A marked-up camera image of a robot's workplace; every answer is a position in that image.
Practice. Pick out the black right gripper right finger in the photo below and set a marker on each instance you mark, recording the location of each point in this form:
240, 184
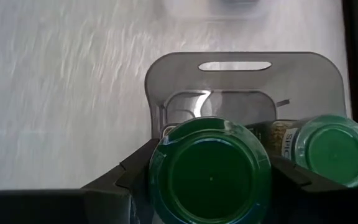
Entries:
294, 196

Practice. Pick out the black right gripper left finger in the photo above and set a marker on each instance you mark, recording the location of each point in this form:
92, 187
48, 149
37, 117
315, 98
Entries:
132, 186

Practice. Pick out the green-lidded glass spice jar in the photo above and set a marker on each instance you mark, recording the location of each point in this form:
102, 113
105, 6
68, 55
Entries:
334, 155
210, 177

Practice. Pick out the grey translucent plastic bin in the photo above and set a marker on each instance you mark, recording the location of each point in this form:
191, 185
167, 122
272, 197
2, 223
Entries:
306, 81

